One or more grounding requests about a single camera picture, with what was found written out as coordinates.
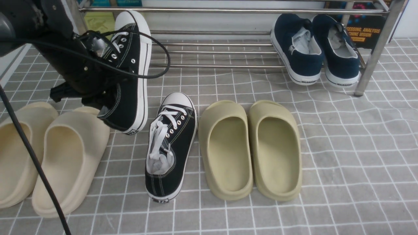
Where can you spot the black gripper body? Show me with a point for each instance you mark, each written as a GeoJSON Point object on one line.
{"type": "Point", "coordinates": [86, 75]}

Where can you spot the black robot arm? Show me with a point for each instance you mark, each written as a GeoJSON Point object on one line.
{"type": "Point", "coordinates": [46, 25]}

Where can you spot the stainless steel shoe rack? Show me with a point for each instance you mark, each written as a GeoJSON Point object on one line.
{"type": "Point", "coordinates": [184, 19]}

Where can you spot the yellow green book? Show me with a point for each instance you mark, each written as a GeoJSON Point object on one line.
{"type": "Point", "coordinates": [100, 21]}

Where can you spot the beige right slipper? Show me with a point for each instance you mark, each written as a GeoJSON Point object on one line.
{"type": "Point", "coordinates": [74, 144]}

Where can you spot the beige slipper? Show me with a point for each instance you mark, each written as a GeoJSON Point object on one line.
{"type": "Point", "coordinates": [74, 144]}
{"type": "Point", "coordinates": [18, 174]}

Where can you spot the beige left slipper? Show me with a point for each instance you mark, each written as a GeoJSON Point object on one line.
{"type": "Point", "coordinates": [18, 174]}

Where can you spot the olive green left slipper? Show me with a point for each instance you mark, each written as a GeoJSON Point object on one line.
{"type": "Point", "coordinates": [224, 144]}

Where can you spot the olive green slipper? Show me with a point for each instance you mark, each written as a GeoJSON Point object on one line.
{"type": "Point", "coordinates": [224, 144]}
{"type": "Point", "coordinates": [276, 150]}

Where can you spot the olive green right slipper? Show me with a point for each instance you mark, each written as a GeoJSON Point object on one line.
{"type": "Point", "coordinates": [276, 150]}

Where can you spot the navy blue left sneaker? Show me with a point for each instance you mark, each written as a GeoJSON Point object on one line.
{"type": "Point", "coordinates": [293, 39]}

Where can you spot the navy blue sneaker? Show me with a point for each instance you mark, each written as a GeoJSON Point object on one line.
{"type": "Point", "coordinates": [342, 63]}
{"type": "Point", "coordinates": [293, 39]}

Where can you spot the navy blue right sneaker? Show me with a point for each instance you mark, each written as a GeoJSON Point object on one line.
{"type": "Point", "coordinates": [342, 63]}

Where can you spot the black book orange text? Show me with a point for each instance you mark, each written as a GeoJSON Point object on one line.
{"type": "Point", "coordinates": [363, 29]}

